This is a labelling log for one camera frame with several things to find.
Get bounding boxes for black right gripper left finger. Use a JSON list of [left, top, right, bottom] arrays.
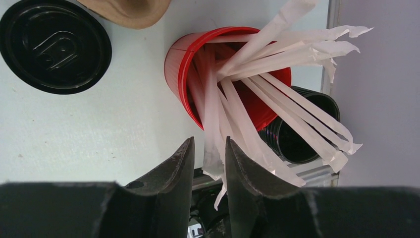
[[124, 137, 195, 238]]

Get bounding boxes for red straw holder cup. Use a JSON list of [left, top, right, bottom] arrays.
[[164, 26, 277, 131]]

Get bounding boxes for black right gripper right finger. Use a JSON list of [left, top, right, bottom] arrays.
[[225, 137, 299, 238]]

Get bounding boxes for brown pulp cup carrier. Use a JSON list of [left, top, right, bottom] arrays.
[[78, 0, 171, 29]]

